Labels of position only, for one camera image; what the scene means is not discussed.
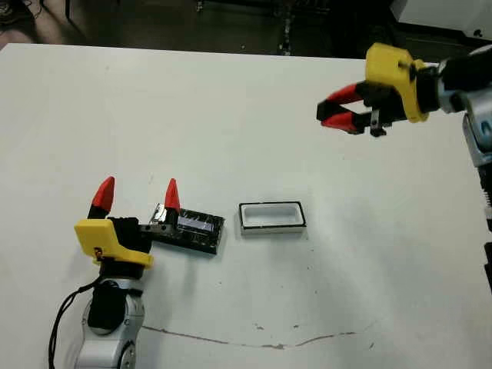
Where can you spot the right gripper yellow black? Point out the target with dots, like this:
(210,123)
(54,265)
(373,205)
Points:
(392,77)

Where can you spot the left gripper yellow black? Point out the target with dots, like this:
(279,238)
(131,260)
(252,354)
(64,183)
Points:
(104,238)

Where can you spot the black circuit board module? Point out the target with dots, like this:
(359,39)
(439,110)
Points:
(200,240)

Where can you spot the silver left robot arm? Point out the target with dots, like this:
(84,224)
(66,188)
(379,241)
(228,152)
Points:
(111,346)

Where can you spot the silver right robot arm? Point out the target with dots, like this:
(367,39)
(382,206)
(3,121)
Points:
(476,77)

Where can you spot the white cabinet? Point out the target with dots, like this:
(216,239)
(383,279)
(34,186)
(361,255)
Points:
(434,15)

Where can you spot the camera box base white inlay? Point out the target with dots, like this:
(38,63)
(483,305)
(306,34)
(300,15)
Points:
(269,230)

